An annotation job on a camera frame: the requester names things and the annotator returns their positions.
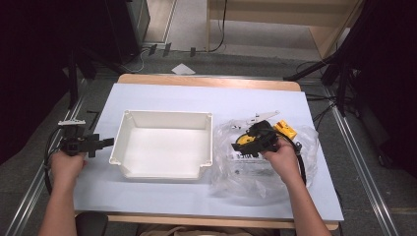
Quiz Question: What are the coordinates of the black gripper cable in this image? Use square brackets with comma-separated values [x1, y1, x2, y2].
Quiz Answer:
[43, 126, 65, 195]
[276, 130, 308, 187]

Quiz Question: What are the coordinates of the person's left hand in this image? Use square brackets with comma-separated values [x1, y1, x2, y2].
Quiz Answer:
[48, 150, 89, 187]

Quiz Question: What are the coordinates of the clear plastic bag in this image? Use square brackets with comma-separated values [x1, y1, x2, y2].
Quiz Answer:
[208, 118, 321, 202]

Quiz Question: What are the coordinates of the wooden shelf unit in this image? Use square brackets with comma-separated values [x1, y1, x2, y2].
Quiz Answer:
[206, 0, 366, 61]

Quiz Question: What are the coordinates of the metal floor rail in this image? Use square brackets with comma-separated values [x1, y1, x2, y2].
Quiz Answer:
[3, 77, 91, 236]
[323, 86, 401, 236]

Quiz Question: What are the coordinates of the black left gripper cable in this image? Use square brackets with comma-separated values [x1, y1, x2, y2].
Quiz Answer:
[43, 126, 65, 195]

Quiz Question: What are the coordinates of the black cabinet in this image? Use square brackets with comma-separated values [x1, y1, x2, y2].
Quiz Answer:
[103, 0, 151, 66]

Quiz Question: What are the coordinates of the white plastic tray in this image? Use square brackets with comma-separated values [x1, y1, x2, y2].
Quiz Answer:
[108, 109, 214, 182]

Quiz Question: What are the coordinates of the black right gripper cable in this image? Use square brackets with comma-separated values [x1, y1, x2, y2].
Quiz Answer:
[276, 130, 308, 187]

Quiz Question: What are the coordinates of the white paper sheet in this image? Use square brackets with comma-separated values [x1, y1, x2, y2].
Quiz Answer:
[170, 62, 197, 76]

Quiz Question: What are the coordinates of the black chair seat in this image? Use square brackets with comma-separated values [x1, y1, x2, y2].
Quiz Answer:
[75, 211, 109, 236]

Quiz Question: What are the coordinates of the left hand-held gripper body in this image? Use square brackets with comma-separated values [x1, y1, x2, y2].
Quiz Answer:
[57, 119, 106, 159]

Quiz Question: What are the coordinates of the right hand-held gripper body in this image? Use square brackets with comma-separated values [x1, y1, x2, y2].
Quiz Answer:
[239, 110, 283, 155]

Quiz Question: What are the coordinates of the black hanging cable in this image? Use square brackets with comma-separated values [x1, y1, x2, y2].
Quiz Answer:
[208, 0, 229, 54]

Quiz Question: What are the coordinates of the black metal stand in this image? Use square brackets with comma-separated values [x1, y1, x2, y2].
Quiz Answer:
[282, 48, 365, 118]
[66, 45, 126, 110]

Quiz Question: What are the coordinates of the person's right hand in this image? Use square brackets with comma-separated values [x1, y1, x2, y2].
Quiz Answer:
[261, 139, 305, 187]

